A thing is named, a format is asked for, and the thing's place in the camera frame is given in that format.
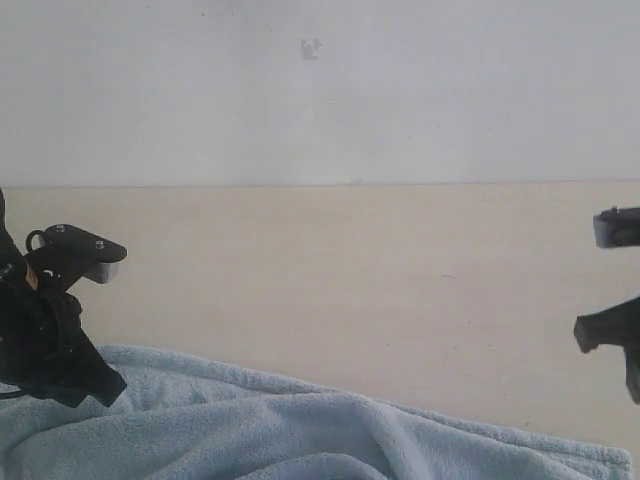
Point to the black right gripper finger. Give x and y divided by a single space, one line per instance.
632 364
617 326

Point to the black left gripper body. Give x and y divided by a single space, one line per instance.
39 321

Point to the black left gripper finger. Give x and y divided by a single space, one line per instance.
60 394
92 375

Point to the light blue fluffy towel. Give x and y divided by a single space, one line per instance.
185 417

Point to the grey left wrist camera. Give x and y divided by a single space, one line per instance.
67 253

